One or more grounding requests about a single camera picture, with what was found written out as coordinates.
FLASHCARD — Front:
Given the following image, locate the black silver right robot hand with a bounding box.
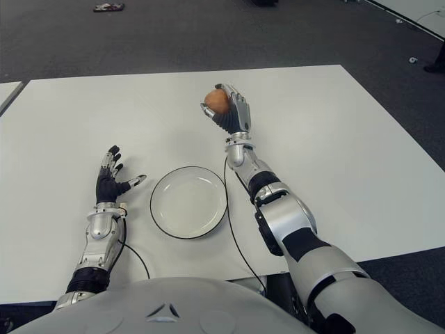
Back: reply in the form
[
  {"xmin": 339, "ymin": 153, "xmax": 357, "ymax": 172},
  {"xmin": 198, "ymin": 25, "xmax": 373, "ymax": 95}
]
[{"xmin": 200, "ymin": 82, "xmax": 252, "ymax": 135}]

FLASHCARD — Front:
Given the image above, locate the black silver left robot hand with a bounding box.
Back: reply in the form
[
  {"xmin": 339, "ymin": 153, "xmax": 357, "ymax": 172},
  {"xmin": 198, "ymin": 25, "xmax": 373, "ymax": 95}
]
[{"xmin": 95, "ymin": 145, "xmax": 147, "ymax": 205}]

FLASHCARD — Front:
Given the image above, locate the brownish red apple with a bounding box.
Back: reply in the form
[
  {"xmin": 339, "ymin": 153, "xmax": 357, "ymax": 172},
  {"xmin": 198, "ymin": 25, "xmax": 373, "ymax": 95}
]
[{"xmin": 204, "ymin": 88, "xmax": 231, "ymax": 116}]

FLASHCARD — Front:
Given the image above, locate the white plate with black rim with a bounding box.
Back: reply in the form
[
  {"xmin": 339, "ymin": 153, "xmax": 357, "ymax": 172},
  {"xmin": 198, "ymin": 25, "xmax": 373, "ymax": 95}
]
[{"xmin": 149, "ymin": 166, "xmax": 229, "ymax": 240}]

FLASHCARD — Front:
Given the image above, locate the grey robot torso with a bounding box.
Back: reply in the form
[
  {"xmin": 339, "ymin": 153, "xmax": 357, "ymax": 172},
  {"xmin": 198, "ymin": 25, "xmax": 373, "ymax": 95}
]
[{"xmin": 0, "ymin": 276, "xmax": 314, "ymax": 334}]

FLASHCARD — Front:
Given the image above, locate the white side table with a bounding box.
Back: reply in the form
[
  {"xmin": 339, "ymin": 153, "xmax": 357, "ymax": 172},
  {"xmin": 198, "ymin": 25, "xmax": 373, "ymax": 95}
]
[{"xmin": 0, "ymin": 81, "xmax": 24, "ymax": 118}]

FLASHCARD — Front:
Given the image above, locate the dark red flat floor item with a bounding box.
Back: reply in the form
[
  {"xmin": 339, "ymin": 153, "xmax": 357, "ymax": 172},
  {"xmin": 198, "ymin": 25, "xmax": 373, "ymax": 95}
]
[{"xmin": 92, "ymin": 2, "xmax": 125, "ymax": 13}]

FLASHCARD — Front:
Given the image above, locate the black shoe and trouser leg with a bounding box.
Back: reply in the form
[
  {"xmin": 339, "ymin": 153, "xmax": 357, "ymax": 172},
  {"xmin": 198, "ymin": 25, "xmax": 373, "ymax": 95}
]
[{"xmin": 423, "ymin": 34, "xmax": 445, "ymax": 73}]

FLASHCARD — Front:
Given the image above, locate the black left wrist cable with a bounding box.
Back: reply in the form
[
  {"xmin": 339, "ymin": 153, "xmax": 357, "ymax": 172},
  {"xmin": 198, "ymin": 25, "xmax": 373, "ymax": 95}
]
[{"xmin": 118, "ymin": 218, "xmax": 151, "ymax": 280}]

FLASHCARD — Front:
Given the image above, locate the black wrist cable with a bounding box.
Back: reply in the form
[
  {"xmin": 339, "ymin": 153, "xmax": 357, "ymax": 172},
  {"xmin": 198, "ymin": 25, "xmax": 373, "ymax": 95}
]
[
  {"xmin": 118, "ymin": 218, "xmax": 151, "ymax": 280},
  {"xmin": 223, "ymin": 156, "xmax": 268, "ymax": 289}
]

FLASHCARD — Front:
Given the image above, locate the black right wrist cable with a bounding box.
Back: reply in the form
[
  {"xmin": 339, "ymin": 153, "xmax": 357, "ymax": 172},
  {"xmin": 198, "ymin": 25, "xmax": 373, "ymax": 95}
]
[{"xmin": 223, "ymin": 156, "xmax": 268, "ymax": 289}]

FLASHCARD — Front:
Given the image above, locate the white table with cable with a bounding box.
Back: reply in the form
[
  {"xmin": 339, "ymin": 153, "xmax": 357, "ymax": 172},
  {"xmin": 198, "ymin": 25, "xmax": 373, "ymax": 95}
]
[{"xmin": 368, "ymin": 0, "xmax": 445, "ymax": 38}]

